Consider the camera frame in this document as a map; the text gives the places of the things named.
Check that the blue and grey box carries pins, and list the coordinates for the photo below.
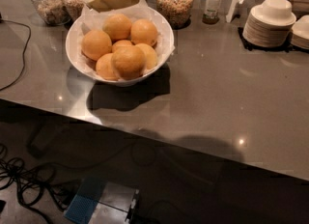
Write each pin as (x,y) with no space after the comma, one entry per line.
(102,202)

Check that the right glass granola jar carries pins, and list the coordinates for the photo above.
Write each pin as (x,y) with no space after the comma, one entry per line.
(176,12)

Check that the white ceramic bowl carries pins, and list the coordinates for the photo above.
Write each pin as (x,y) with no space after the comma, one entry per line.
(74,38)

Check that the stack of paper plates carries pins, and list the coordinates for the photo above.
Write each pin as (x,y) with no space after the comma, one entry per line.
(265,33)

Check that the glass bottle white label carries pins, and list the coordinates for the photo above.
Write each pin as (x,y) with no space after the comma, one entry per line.
(212,4)

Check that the black tray under plates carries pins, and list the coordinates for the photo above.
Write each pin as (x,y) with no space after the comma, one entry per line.
(286,46)

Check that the white bowl on plates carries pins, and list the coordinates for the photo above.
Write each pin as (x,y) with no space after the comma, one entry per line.
(277,10)

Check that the white paper bowl liner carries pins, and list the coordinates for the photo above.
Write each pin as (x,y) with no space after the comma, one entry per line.
(93,18)

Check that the hidden middle orange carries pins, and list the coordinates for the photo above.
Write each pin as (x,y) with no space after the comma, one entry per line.
(121,45)

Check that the left glass granola jar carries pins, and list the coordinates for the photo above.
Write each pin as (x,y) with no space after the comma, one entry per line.
(52,12)

